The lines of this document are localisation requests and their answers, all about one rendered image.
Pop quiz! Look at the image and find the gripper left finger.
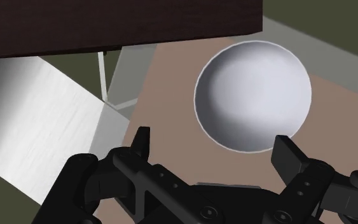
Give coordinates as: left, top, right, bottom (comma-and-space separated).
31, 126, 226, 224

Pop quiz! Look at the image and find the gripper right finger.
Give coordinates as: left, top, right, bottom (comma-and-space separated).
260, 134, 358, 224

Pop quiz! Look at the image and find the white round bowl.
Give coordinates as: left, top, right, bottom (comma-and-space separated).
193, 40, 313, 154

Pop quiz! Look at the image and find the brushed silver metal box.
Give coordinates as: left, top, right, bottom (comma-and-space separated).
0, 56, 131, 206

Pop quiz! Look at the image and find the thin white metal frame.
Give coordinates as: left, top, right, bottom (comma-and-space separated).
97, 51, 139, 111

